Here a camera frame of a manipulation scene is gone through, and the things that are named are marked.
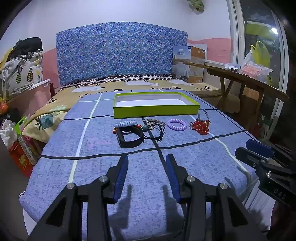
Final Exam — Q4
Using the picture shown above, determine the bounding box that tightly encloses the blue checked blanket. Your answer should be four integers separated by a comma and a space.
19, 89, 259, 241

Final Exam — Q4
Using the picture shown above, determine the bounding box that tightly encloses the yellow plastic bag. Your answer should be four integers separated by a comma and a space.
250, 41, 271, 67

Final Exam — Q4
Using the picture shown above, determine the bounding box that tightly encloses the yellow printed bedsheet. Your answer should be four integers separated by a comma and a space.
22, 76, 232, 143

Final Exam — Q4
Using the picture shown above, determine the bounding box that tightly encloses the pink cabinet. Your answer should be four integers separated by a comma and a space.
6, 80, 55, 121

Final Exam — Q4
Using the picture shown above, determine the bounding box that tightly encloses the green shallow box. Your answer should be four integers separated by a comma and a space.
113, 92, 201, 119

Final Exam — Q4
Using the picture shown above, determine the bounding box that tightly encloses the black wristband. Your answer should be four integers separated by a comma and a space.
117, 127, 144, 149

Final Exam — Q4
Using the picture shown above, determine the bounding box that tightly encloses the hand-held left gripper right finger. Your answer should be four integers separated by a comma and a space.
165, 153, 270, 241

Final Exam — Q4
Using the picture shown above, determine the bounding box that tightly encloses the black bag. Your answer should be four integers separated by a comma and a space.
13, 37, 44, 59

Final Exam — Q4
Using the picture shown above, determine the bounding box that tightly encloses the white plastic bag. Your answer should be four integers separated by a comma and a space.
0, 119, 18, 149

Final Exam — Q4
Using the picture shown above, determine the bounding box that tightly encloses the purple spiral hair tie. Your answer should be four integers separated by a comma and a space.
167, 118, 187, 131

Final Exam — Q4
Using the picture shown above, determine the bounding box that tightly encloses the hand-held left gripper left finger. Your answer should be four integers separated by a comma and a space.
27, 154, 129, 241

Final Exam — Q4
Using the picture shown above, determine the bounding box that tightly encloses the glass door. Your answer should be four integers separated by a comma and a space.
227, 0, 290, 141

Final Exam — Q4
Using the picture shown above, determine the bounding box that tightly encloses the pale blue spiral hair tie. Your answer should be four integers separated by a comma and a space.
114, 120, 137, 128

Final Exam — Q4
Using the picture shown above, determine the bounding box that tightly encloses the black hair tie teal bead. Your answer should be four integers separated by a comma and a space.
142, 120, 166, 143

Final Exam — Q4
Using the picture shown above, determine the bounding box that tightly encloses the bag of pink packets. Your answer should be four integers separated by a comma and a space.
240, 63, 274, 82

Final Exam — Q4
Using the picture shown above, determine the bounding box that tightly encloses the green paper bag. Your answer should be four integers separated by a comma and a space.
13, 115, 28, 135

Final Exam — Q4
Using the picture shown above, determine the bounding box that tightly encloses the red gift bag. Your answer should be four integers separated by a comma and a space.
9, 136, 40, 178

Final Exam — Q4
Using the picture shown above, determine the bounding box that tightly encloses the green cloth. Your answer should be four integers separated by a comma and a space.
187, 0, 205, 12

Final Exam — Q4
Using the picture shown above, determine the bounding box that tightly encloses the pineapple print bag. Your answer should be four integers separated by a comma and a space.
0, 51, 44, 100

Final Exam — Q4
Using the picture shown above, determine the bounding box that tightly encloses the orange decoration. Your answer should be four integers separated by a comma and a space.
0, 98, 10, 114

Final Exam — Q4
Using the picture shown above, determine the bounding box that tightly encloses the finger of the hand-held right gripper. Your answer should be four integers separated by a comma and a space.
235, 147, 269, 172
245, 139, 276, 161

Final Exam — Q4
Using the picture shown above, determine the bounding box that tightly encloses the blue floral headboard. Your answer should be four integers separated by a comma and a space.
56, 22, 188, 87

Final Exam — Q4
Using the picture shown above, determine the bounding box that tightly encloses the wooden table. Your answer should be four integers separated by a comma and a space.
204, 60, 290, 131

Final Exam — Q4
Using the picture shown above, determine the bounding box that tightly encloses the small clear packet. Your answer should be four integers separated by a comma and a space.
225, 62, 241, 73

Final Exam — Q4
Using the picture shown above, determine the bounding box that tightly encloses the red bead keychain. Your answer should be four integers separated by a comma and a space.
189, 108, 211, 135

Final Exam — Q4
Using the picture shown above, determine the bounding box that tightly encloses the red gold woven bracelet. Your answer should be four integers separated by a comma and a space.
112, 124, 143, 135

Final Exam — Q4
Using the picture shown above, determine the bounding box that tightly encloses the printed cardboard quilt box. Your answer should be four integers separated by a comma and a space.
172, 45, 208, 84

